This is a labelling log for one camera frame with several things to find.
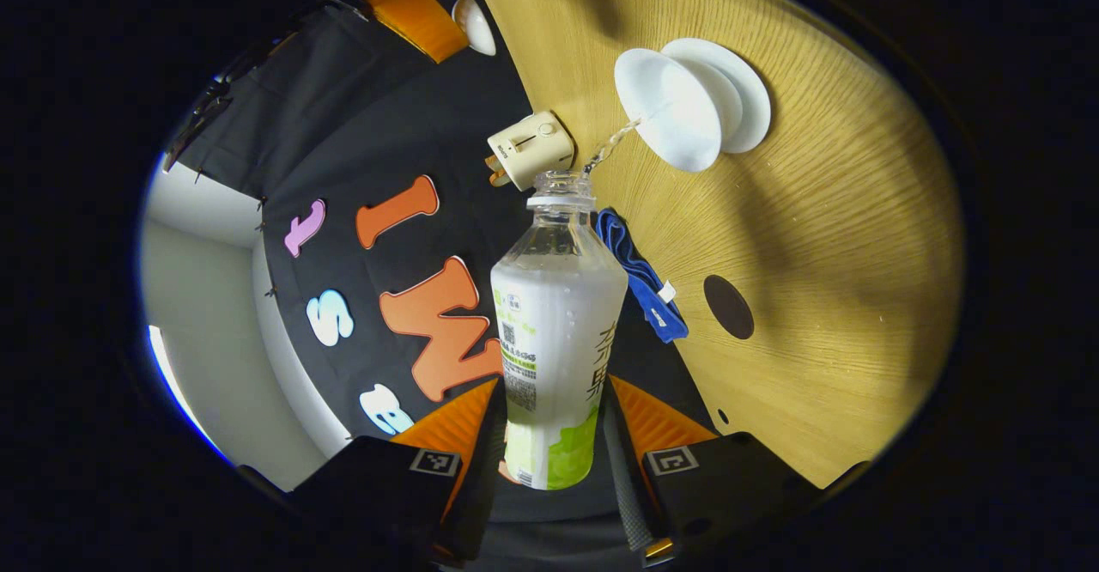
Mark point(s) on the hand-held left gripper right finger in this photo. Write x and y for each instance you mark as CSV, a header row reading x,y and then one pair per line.
x,y
622,486

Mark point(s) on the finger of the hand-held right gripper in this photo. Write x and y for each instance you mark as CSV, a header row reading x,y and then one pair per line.
x,y
412,9

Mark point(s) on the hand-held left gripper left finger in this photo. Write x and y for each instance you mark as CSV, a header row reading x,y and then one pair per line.
x,y
476,512

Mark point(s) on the clear water bottle green label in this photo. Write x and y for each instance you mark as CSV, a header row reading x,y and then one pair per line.
x,y
558,331

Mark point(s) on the dark round coaster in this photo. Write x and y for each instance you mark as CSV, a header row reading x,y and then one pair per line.
x,y
728,306

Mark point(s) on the white teacup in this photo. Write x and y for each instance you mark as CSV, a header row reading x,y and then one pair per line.
x,y
665,108

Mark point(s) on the black backdrop cloth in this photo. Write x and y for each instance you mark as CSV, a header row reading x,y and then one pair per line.
x,y
343,151

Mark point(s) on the brown bread slice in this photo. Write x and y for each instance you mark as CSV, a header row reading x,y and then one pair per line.
x,y
493,162
501,179

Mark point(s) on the white toaster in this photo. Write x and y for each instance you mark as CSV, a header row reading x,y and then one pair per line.
x,y
532,147

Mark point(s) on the blue folded towel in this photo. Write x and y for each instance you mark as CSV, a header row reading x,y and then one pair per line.
x,y
644,284

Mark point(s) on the white saucer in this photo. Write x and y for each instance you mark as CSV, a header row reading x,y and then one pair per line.
x,y
755,100

